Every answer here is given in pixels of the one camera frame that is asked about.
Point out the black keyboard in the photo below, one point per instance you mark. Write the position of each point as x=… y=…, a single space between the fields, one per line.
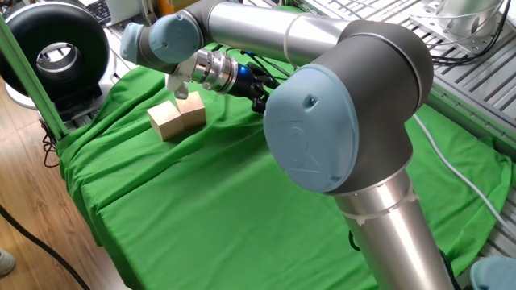
x=101 y=10

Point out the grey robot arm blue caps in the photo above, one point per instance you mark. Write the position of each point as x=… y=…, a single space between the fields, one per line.
x=342 y=121

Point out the silver mount plate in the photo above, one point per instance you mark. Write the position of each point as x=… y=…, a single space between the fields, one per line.
x=463 y=20

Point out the green cloth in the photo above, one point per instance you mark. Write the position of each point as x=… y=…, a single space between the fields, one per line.
x=201 y=201

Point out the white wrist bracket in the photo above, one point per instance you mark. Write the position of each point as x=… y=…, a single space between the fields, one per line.
x=177 y=82

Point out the green frame post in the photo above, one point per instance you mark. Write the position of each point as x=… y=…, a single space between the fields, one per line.
x=28 y=76

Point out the cardboard box yellow tape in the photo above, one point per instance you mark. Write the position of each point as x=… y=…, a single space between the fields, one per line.
x=173 y=5

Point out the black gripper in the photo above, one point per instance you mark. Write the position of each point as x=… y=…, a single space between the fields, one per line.
x=246 y=82

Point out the reddish wooden cube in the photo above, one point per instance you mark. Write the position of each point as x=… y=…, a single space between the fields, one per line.
x=193 y=110

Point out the pale wooden cube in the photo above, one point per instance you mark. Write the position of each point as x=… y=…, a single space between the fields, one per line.
x=165 y=121

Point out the white box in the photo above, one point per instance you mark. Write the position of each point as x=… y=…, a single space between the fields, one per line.
x=123 y=10

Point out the white shoe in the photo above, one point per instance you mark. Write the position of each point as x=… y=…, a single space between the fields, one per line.
x=6 y=262

